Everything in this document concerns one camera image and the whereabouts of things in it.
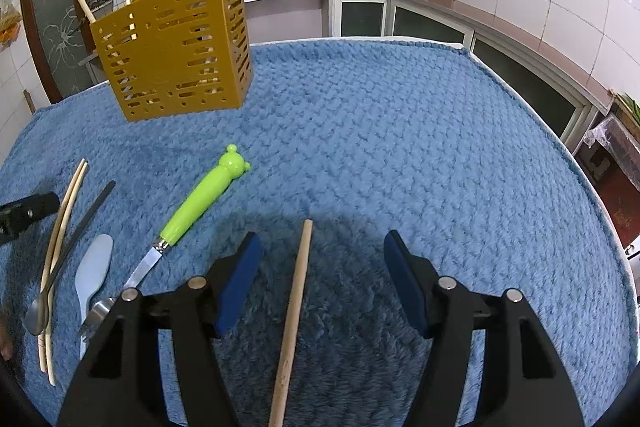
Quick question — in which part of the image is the crossing wooden chopstick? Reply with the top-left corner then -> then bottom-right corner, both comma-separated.
268,219 -> 314,427

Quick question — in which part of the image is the kitchen counter with cabinets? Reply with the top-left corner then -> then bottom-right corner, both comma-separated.
245,0 -> 614,150

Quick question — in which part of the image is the person's left hand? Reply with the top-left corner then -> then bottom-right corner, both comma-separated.
0,312 -> 14,361

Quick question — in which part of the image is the light blue plastic spoon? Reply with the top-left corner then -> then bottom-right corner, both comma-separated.
74,233 -> 115,360

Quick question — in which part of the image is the brown framed glass door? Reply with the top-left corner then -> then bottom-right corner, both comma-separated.
20,0 -> 94,103

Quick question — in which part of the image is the hanging orange bag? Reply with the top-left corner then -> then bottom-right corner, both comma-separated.
0,0 -> 22,50

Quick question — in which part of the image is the yellow perforated utensil holder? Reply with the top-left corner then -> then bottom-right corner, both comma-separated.
90,0 -> 253,121

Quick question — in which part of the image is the red box with plastic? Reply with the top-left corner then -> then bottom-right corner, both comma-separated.
576,93 -> 639,255

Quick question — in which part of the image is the blue textured table cloth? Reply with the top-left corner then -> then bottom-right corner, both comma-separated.
1,39 -> 638,426

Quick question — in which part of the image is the dark handled metal spoon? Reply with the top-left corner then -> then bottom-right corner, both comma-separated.
24,180 -> 116,336

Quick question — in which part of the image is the green handled metal fork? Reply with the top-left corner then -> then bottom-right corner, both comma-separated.
77,143 -> 253,342

